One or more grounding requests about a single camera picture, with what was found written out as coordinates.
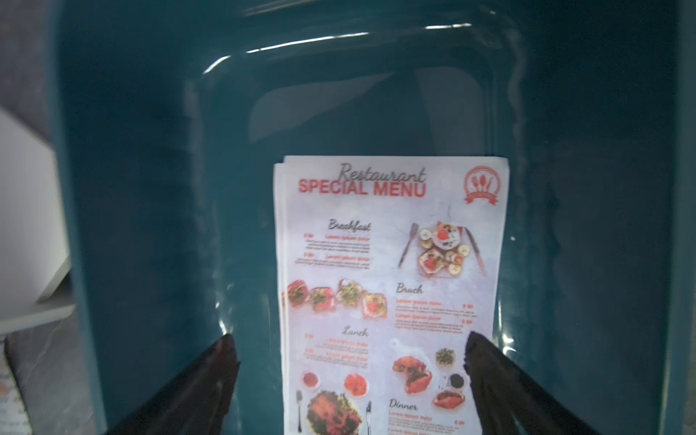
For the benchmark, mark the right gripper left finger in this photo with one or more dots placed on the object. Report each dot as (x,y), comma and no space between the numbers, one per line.
(196,401)

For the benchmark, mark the special menu sheet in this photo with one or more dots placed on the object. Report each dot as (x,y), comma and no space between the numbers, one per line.
(389,264)
(281,301)

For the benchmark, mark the white menu holder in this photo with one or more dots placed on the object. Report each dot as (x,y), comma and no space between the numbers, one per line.
(35,256)

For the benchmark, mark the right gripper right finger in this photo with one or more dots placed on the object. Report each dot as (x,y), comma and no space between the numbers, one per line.
(508,401)

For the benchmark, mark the dim sum menu sheet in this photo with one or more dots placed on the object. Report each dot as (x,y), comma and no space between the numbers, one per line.
(14,419)

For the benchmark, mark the teal plastic tray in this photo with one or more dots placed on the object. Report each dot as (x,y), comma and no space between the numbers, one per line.
(169,116)

